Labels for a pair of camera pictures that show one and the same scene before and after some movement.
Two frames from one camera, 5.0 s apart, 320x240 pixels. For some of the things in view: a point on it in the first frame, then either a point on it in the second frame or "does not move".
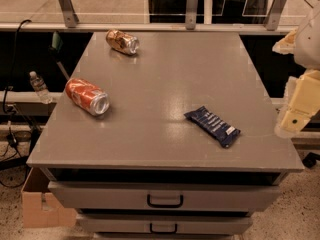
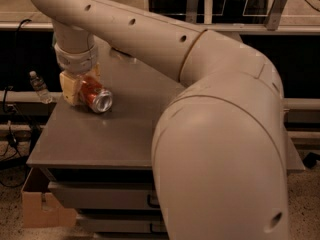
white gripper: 309,47 -> 76,61
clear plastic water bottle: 40,86 does not move
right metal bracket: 278,7 does not move
